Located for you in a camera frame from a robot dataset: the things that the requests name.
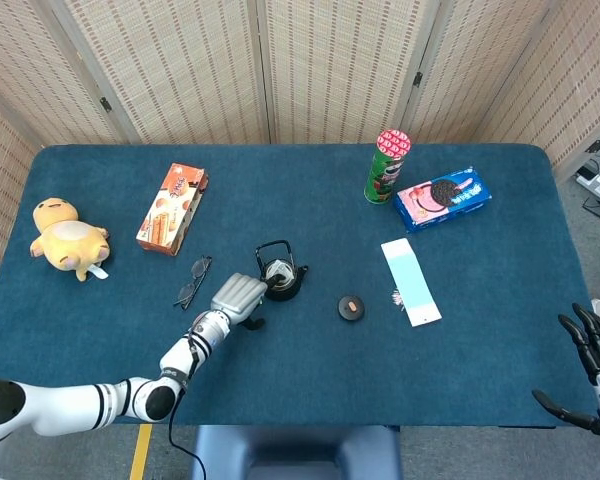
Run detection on blue Oreo cookie box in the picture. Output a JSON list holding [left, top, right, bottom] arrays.
[[393, 166, 493, 234]]

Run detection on blue table cloth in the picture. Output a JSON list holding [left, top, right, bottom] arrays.
[[0, 143, 600, 429]]

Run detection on white blue paper bookmark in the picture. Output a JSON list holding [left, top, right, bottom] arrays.
[[380, 237, 443, 328]]

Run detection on black cast iron teapot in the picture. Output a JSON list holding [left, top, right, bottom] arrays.
[[254, 239, 310, 303]]

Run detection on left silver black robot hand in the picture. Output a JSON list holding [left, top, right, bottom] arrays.
[[210, 269, 287, 331]]

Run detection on black folded eyeglasses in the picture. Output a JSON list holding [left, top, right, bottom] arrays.
[[173, 255, 213, 310]]

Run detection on orange biscuit box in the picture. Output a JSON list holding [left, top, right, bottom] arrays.
[[135, 162, 210, 257]]

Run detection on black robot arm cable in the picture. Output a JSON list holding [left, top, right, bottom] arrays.
[[167, 344, 207, 480]]

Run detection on yellow plush toy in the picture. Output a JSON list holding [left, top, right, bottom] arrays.
[[29, 196, 112, 283]]

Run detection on black teapot lid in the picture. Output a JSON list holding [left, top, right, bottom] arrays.
[[337, 295, 366, 322]]

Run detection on blue robot torso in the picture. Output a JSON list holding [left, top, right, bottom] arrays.
[[192, 424, 404, 480]]

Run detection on green Pringles can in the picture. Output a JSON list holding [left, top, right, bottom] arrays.
[[363, 128, 413, 206]]

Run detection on bamboo folding screen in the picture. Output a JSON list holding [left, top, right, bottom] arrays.
[[0, 0, 600, 266]]

